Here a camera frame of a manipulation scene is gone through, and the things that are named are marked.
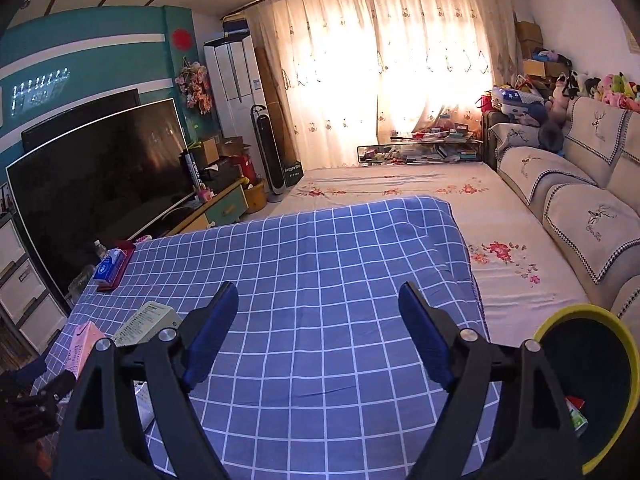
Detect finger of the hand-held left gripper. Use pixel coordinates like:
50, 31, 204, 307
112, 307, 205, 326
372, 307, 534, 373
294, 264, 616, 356
42, 370, 77, 403

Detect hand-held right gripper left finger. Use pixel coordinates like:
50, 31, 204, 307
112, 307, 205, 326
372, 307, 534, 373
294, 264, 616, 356
52, 281, 240, 480

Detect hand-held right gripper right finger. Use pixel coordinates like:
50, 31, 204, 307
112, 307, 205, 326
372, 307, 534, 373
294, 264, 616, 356
398, 281, 583, 480

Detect pink milk carton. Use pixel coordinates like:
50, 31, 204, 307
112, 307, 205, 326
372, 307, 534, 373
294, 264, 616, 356
64, 321, 108, 381

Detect red silver snack wrapper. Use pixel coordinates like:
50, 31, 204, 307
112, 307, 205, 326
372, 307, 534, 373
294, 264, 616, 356
564, 395, 587, 432

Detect yellow trash bin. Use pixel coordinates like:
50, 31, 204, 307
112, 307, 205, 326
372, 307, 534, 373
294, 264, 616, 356
532, 304, 640, 478

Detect white cardboard box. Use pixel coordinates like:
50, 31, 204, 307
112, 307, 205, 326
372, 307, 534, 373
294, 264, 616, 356
110, 301, 183, 347

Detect white drawer unit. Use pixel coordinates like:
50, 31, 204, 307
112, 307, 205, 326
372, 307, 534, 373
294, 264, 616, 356
0, 210, 68, 356

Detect clear plastic bag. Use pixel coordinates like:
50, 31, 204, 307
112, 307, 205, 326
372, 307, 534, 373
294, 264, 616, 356
67, 262, 98, 306

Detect red tray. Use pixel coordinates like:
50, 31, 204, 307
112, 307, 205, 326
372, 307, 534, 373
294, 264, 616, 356
92, 241, 137, 292

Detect blue checked tablecloth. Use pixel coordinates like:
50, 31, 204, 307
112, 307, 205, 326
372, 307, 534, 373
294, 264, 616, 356
30, 196, 501, 480

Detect blue tissue pack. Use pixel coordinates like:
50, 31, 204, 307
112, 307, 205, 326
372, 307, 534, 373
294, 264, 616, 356
92, 249, 126, 282

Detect teal yellow television cabinet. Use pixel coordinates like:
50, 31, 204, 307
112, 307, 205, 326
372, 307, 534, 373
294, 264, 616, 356
127, 177, 251, 241

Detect floral bed sheet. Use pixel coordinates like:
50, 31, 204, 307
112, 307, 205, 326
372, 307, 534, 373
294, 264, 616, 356
270, 161, 593, 341

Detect wooden bucket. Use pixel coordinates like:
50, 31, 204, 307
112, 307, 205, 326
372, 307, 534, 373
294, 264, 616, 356
243, 180, 269, 216

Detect black white racket tube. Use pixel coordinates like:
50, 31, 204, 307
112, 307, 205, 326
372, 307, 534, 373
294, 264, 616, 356
182, 149, 203, 188

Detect large curved television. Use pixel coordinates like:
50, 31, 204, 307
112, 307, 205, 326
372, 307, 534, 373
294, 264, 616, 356
6, 98, 197, 301

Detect open cardboard boxes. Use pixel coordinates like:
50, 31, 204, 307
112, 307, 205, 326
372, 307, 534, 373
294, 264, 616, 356
192, 135, 251, 171

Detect glass coffee table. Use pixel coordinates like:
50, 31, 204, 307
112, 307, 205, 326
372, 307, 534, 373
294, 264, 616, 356
356, 130, 485, 166

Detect black tower fan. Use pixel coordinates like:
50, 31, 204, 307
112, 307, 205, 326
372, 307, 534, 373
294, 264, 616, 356
250, 104, 283, 196

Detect beige sofa with covers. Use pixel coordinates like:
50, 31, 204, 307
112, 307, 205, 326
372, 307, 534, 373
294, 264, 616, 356
482, 95, 640, 331

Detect grey plush cushion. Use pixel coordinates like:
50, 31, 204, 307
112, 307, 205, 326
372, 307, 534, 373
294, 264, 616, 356
537, 110, 568, 153

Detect white standing air conditioner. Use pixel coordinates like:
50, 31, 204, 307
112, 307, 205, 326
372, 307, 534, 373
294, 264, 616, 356
203, 36, 268, 186

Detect hanging artificial flowers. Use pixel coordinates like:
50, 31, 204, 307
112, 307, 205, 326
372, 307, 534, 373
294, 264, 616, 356
175, 61, 213, 116

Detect blue starry bag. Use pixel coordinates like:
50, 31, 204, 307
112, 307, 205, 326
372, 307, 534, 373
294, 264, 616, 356
491, 85, 543, 116

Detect tall brown cardboard panel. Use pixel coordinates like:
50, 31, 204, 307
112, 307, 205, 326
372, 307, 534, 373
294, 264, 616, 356
255, 47, 296, 171

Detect embroidered sheer curtain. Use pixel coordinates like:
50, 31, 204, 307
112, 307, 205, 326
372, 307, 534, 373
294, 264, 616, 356
245, 0, 518, 171

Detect pile of plush toys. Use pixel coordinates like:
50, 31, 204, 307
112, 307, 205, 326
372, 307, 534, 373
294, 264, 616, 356
532, 47, 640, 113

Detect box on air conditioner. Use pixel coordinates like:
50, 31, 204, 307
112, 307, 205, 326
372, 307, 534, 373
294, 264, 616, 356
222, 16, 251, 40

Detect stacked brown cardboard boxes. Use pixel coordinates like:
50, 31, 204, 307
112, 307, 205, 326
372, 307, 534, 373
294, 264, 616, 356
515, 20, 571, 78

